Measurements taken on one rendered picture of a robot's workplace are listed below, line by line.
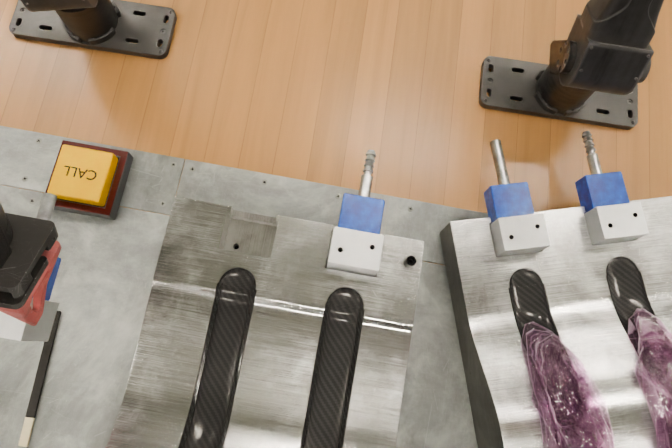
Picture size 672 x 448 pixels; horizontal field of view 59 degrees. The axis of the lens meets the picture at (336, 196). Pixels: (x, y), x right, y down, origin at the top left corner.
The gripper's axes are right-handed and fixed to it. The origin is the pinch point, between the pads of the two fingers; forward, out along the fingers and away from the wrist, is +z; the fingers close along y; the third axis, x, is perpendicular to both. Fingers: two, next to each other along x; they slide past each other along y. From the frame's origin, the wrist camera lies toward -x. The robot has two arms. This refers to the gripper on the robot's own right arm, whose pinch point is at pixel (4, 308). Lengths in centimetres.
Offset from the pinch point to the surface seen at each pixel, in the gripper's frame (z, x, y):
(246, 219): 1.1, 15.5, 17.4
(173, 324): 5.2, 4.2, 12.9
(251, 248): 3.0, 13.3, 18.5
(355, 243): -2.5, 12.0, 28.9
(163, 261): 2.2, 9.2, 10.5
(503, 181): -3, 24, 44
